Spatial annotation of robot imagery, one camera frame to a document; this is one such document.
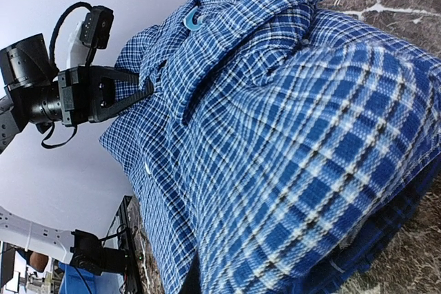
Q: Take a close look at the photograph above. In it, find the blue plastic bin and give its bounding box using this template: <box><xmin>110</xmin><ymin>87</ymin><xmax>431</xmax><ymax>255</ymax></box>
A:
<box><xmin>58</xmin><ymin>262</ymin><xmax>124</xmax><ymax>294</ymax></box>

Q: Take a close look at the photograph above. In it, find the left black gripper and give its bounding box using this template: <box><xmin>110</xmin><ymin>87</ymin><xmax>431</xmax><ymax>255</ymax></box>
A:
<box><xmin>58</xmin><ymin>65</ymin><xmax>154</xmax><ymax>127</ymax></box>

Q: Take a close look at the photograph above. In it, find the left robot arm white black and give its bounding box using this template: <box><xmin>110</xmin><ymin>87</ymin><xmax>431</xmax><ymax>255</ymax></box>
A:
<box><xmin>1</xmin><ymin>34</ymin><xmax>154</xmax><ymax>275</ymax></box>

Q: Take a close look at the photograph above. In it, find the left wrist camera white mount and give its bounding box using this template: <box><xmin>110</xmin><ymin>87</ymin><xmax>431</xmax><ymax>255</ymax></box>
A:
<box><xmin>48</xmin><ymin>1</ymin><xmax>115</xmax><ymax>67</ymax></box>

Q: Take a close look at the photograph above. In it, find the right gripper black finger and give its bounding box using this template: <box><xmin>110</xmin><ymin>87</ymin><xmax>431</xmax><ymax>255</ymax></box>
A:
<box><xmin>178</xmin><ymin>255</ymin><xmax>202</xmax><ymax>294</ymax></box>

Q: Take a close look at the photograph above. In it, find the black front rail frame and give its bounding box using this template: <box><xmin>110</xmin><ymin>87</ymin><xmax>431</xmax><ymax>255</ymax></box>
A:
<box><xmin>105</xmin><ymin>196</ymin><xmax>143</xmax><ymax>294</ymax></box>

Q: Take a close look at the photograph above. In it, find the blue checked long sleeve shirt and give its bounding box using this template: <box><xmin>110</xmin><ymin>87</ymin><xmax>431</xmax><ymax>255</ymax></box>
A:
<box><xmin>101</xmin><ymin>0</ymin><xmax>440</xmax><ymax>293</ymax></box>

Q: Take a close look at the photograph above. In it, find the person in background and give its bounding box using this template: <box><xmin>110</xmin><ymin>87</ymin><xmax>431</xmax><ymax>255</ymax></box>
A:
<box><xmin>16</xmin><ymin>249</ymin><xmax>49</xmax><ymax>273</ymax></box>

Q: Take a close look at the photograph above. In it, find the dark blue folded shirt underneath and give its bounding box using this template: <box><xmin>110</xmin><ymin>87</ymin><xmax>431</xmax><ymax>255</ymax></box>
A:
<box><xmin>309</xmin><ymin>169</ymin><xmax>441</xmax><ymax>294</ymax></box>

